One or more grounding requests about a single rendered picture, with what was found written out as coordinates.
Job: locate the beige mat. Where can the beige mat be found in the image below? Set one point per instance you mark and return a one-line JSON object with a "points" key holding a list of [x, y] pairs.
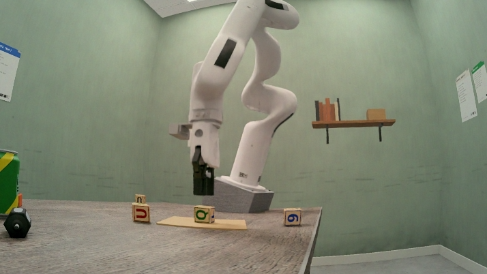
{"points": [[219, 224]]}

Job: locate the green and yellow striped can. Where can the green and yellow striped can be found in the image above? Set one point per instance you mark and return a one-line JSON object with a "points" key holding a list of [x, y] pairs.
{"points": [[9, 180]]}

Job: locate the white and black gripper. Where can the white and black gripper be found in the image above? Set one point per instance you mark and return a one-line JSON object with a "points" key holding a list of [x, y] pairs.
{"points": [[204, 150]]}

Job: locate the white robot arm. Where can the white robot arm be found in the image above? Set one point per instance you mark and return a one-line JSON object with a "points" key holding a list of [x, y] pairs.
{"points": [[248, 19]]}

